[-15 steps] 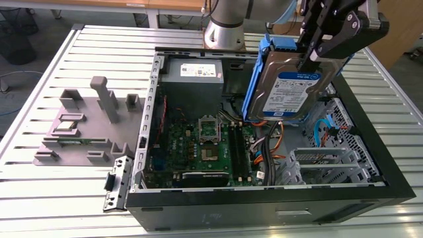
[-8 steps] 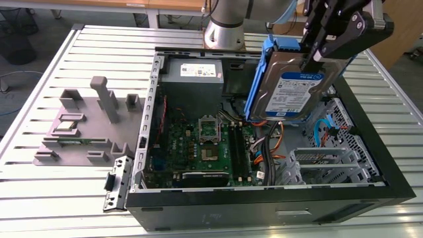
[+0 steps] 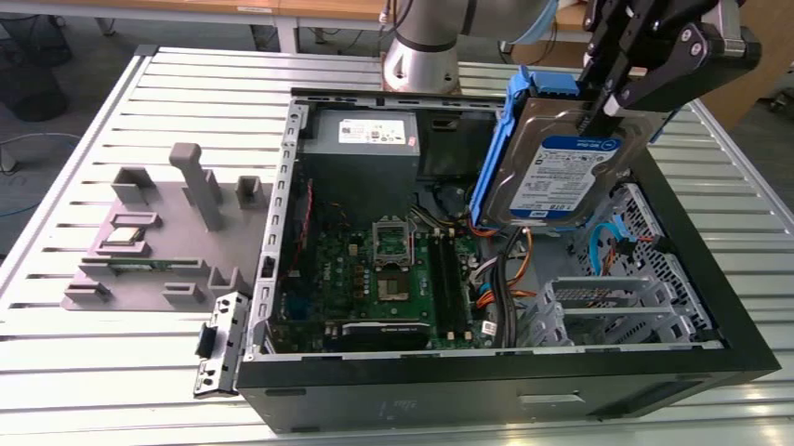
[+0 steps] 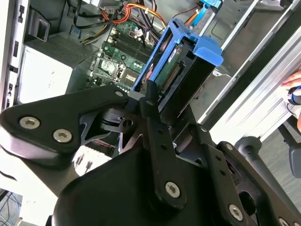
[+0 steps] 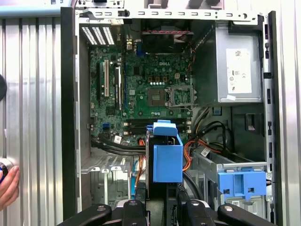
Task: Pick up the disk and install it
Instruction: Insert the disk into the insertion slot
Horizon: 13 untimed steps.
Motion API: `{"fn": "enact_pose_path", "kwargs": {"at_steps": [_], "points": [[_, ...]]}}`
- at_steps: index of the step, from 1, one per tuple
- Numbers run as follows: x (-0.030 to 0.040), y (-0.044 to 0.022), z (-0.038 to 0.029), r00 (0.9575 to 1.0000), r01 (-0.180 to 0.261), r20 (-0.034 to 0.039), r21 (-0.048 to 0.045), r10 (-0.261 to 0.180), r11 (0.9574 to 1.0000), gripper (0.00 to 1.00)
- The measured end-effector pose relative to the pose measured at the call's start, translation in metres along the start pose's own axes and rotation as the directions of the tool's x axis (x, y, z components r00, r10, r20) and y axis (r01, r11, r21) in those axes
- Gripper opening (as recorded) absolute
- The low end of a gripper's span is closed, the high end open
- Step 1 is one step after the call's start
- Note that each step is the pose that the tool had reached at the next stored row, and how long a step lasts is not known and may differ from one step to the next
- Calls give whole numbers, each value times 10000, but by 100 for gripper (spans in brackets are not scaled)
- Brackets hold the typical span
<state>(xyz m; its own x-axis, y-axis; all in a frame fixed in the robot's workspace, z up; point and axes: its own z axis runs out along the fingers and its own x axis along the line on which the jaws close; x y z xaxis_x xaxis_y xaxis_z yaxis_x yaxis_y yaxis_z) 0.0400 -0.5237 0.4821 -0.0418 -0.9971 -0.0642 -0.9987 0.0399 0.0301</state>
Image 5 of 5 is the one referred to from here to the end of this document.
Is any orange wire bundle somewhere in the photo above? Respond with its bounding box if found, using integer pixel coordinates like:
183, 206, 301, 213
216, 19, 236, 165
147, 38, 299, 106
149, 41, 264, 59
182, 137, 226, 171

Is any black case fan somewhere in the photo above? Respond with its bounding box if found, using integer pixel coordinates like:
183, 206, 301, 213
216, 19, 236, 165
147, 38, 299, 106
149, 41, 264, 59
141, 20, 195, 55

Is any person's hand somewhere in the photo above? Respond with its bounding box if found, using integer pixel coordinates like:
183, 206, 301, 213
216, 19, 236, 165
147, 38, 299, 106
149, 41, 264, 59
0, 165, 21, 210

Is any metal socket cover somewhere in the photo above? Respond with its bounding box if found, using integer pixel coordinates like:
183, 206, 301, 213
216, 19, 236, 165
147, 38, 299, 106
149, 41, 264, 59
166, 86, 196, 109

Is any black PC case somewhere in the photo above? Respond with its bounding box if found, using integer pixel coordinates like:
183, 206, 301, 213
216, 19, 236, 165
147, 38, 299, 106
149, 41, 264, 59
60, 6, 283, 226

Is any wire locking lever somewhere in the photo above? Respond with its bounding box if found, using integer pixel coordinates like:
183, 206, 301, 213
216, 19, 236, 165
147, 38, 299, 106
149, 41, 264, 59
168, 106, 196, 112

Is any CPU socket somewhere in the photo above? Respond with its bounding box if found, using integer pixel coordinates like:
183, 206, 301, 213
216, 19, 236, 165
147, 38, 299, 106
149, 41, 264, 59
147, 87, 168, 107

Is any grey metal card bracket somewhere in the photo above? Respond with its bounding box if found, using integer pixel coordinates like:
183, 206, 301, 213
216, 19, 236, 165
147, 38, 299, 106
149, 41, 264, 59
75, 0, 129, 20

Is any round tool blue ring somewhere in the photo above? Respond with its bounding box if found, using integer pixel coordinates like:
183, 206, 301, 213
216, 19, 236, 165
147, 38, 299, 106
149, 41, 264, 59
0, 157, 13, 185

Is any blue drive latch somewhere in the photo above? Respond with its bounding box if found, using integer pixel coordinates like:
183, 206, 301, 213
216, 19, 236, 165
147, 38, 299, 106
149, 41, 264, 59
217, 169, 268, 201

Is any hard disk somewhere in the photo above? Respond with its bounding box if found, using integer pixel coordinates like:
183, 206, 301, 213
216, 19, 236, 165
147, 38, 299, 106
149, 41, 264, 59
145, 119, 187, 226

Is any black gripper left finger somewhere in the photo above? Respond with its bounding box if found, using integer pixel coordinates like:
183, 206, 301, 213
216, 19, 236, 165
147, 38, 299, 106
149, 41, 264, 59
56, 199, 148, 226

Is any orange power wire black plug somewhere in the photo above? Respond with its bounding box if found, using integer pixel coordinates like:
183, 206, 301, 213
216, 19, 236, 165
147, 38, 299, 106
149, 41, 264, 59
135, 156, 147, 189

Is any green motherboard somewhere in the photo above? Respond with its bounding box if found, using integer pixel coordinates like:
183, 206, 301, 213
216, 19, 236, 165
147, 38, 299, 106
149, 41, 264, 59
88, 39, 194, 148

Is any grey power supply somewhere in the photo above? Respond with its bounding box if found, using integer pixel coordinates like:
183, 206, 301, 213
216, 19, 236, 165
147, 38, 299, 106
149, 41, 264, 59
194, 20, 264, 105

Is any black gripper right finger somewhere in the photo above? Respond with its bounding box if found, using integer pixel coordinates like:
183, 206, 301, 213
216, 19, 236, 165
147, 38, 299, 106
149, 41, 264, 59
177, 184, 280, 226

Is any grey parts rack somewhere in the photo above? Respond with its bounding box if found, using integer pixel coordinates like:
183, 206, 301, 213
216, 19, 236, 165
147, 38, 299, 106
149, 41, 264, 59
143, 0, 224, 11

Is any blue data wire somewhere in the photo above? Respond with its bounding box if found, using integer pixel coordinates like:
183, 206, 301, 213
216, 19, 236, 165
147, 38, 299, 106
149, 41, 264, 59
130, 160, 140, 201

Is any grey metal disk bay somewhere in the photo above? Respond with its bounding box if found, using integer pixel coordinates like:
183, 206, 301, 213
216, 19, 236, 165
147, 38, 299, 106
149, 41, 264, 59
81, 154, 151, 206

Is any white expansion slot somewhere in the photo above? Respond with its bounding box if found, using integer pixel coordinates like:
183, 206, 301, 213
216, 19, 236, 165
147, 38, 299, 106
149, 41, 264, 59
103, 59, 110, 97

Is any black expansion slot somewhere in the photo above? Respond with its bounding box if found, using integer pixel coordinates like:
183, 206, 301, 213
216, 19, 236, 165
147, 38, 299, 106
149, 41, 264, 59
95, 61, 104, 105

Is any black round puck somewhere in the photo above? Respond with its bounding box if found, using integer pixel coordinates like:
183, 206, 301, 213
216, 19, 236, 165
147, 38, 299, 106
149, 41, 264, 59
0, 73, 8, 101

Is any thick black cable bundle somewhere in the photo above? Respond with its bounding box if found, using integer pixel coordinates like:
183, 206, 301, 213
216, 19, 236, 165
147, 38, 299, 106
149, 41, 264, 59
90, 133, 204, 201

